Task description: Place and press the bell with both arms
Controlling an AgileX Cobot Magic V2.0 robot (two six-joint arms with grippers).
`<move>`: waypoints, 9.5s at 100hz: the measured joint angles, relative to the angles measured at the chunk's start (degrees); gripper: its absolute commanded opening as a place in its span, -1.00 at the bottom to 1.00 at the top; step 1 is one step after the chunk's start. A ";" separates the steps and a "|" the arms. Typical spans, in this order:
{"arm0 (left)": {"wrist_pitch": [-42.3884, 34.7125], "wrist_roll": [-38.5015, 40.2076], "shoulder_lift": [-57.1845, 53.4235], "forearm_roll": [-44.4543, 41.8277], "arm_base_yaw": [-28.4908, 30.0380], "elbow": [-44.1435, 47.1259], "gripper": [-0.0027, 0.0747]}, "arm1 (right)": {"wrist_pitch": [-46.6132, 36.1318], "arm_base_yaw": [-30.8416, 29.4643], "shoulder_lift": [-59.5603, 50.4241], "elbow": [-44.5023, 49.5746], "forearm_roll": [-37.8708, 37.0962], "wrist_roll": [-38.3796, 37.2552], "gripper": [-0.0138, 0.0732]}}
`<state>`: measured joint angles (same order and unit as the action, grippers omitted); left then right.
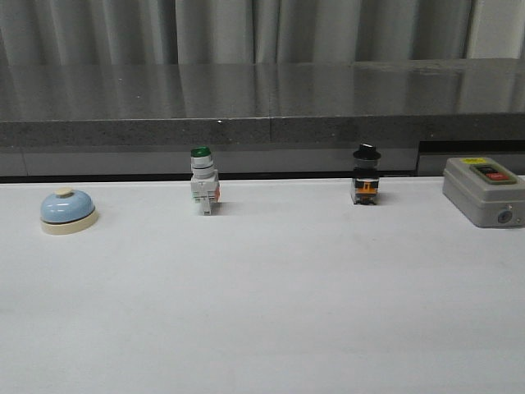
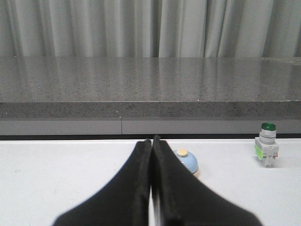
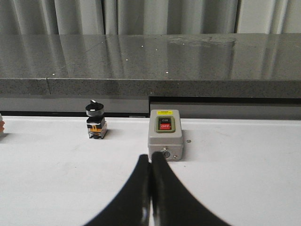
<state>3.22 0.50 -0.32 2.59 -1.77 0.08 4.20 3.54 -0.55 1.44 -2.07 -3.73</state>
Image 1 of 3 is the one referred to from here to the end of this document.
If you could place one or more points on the blue and cream desk bell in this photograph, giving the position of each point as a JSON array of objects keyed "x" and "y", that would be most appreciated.
[{"x": 67, "y": 211}]

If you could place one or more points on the black rotary selector switch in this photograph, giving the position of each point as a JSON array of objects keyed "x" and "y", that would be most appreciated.
[{"x": 365, "y": 183}]

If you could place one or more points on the green push button switch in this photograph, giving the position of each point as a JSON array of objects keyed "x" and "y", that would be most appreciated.
[{"x": 205, "y": 185}]

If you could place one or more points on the grey curtain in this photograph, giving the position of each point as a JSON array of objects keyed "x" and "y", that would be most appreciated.
[{"x": 248, "y": 32}]

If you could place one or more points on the dark granite counter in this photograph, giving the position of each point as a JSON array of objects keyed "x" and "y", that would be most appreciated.
[{"x": 139, "y": 122}]

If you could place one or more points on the grey on-off switch box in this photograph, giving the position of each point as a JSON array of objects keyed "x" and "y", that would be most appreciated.
[{"x": 486, "y": 192}]

